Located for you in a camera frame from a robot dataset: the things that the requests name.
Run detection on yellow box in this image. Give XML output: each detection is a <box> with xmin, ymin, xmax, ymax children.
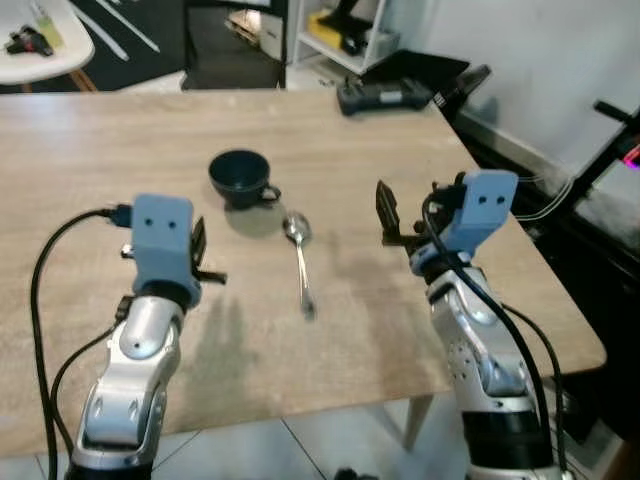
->
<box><xmin>305</xmin><ymin>10</ymin><xmax>351</xmax><ymax>43</ymax></box>

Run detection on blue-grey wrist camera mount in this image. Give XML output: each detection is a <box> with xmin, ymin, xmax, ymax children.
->
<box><xmin>130</xmin><ymin>193</ymin><xmax>202</xmax><ymax>303</ymax></box>
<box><xmin>440</xmin><ymin>170</ymin><xmax>520</xmax><ymax>257</ymax></box>

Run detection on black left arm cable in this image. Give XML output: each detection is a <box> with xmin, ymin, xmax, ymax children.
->
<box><xmin>30</xmin><ymin>204</ymin><xmax>136</xmax><ymax>480</ymax></box>

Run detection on light wooden table leg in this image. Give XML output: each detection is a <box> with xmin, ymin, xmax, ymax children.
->
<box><xmin>402</xmin><ymin>393</ymin><xmax>437</xmax><ymax>453</ymax></box>

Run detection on white shelf rack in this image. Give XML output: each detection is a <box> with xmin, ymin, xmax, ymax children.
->
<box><xmin>285</xmin><ymin>0</ymin><xmax>403</xmax><ymax>77</ymax></box>

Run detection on thin white cable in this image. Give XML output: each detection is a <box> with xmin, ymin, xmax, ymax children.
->
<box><xmin>515</xmin><ymin>172</ymin><xmax>578</xmax><ymax>217</ymax></box>

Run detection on silver metal spoon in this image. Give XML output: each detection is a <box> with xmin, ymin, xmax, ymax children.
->
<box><xmin>283</xmin><ymin>212</ymin><xmax>319</xmax><ymax>322</ymax></box>

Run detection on small black device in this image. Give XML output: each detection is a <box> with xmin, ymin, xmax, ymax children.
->
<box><xmin>4</xmin><ymin>28</ymin><xmax>54</xmax><ymax>58</ymax></box>

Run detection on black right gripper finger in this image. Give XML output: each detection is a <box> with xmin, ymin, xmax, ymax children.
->
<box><xmin>375</xmin><ymin>180</ymin><xmax>402</xmax><ymax>239</ymax></box>

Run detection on black remote controller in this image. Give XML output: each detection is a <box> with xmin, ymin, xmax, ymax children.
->
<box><xmin>336</xmin><ymin>78</ymin><xmax>434</xmax><ymax>118</ymax></box>

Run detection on dark blue cup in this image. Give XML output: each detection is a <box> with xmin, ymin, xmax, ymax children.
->
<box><xmin>208</xmin><ymin>150</ymin><xmax>282</xmax><ymax>211</ymax></box>

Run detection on small wooden crate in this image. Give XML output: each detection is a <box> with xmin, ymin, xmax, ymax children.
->
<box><xmin>225</xmin><ymin>10</ymin><xmax>267</xmax><ymax>47</ymax></box>

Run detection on white round table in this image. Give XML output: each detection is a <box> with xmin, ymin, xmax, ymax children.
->
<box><xmin>0</xmin><ymin>0</ymin><xmax>96</xmax><ymax>86</ymax></box>

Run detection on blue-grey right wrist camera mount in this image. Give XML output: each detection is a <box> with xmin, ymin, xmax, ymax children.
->
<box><xmin>440</xmin><ymin>170</ymin><xmax>520</xmax><ymax>257</ymax></box>

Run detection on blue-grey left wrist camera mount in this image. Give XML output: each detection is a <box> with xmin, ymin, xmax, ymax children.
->
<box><xmin>130</xmin><ymin>193</ymin><xmax>202</xmax><ymax>303</ymax></box>

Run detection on black tool on shelf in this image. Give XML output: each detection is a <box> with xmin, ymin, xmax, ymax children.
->
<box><xmin>325</xmin><ymin>0</ymin><xmax>397</xmax><ymax>56</ymax></box>

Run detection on yellow-green bottle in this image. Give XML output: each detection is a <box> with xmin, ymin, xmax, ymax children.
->
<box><xmin>33</xmin><ymin>3</ymin><xmax>64</xmax><ymax>49</ymax></box>

